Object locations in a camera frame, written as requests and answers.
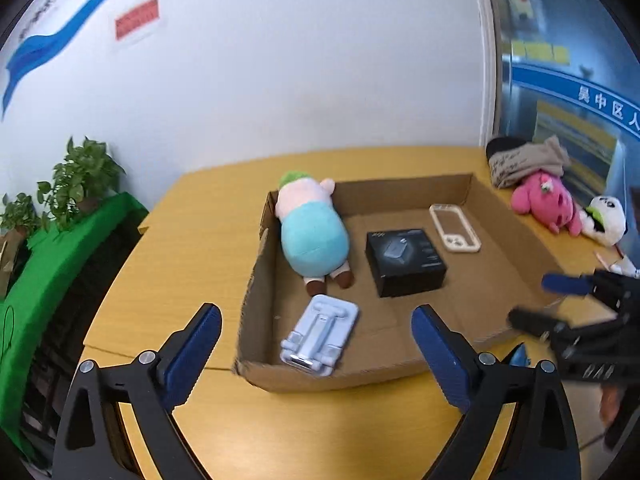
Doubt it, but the beige clear phone case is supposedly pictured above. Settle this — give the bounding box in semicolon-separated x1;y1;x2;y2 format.
428;204;482;254

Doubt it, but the black product box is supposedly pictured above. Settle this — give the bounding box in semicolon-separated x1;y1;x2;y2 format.
366;229;448;298

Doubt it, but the white folding phone stand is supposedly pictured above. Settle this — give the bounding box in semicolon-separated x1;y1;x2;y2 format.
280;295;359;377

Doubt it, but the person's right hand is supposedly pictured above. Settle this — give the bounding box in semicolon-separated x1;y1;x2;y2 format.
600;385;625;428

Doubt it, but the pink pen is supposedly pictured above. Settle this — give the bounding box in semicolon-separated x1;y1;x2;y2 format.
593;250;624;271

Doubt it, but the panda plush toy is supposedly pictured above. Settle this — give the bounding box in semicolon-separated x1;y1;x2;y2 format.
579;195;627;247

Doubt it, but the pink plush toy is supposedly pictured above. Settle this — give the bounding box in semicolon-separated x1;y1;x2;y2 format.
511;171;582;237

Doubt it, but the beige folded cloth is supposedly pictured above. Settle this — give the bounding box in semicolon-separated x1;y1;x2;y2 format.
485;136;570;188

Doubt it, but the blue banner with characters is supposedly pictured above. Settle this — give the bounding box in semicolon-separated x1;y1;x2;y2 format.
510;63;639;139

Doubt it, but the green cloth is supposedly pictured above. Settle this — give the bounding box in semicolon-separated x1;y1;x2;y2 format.
1;193;148;458

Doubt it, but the cardboard tray box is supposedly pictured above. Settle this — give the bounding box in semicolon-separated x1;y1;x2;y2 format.
234;174;560;392

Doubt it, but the potted green plant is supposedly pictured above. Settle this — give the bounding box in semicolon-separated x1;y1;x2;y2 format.
36;138;125;231
1;193;40;237

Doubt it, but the blue pink plush doll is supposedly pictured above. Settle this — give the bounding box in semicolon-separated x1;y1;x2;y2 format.
274;171;355;297

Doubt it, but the blue wave wall decal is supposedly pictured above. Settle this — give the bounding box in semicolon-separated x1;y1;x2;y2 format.
1;0;108;114

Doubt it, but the red wall sign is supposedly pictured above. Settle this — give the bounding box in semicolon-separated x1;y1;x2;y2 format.
114;0;160;41

